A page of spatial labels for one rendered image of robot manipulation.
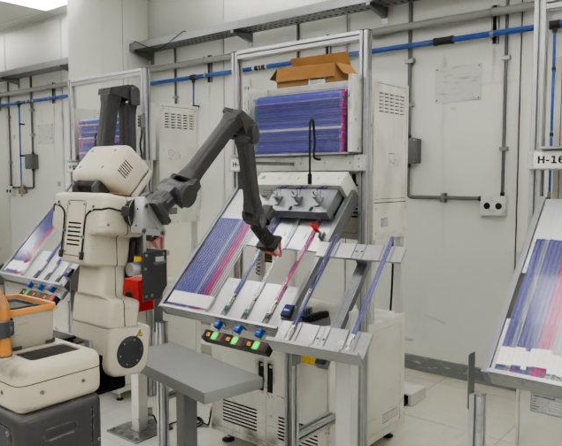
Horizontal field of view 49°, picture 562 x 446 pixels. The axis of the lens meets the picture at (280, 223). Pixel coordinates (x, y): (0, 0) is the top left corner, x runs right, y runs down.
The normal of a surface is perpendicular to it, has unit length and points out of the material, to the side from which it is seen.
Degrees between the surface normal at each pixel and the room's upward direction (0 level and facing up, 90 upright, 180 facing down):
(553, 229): 44
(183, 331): 90
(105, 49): 90
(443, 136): 90
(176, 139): 90
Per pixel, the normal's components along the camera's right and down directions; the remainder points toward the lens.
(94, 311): -0.63, -0.08
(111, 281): 0.77, 0.05
